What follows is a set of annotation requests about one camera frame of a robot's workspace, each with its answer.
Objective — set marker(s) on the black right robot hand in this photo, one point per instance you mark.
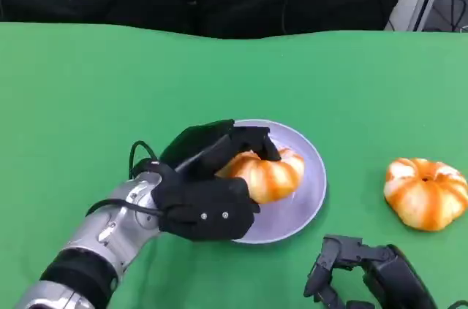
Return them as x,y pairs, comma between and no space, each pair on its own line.
387,279

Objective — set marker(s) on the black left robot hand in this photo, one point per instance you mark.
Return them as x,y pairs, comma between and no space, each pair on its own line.
197,148

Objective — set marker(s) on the orange and white bread roll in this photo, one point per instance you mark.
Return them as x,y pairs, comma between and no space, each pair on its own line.
272,181
424,195

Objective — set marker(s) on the lilac plate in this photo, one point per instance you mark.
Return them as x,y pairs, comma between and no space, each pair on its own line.
303,163

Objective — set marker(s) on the green table cloth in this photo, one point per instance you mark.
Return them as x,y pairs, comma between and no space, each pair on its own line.
109,86

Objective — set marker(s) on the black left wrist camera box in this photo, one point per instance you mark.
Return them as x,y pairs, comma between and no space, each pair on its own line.
204,210

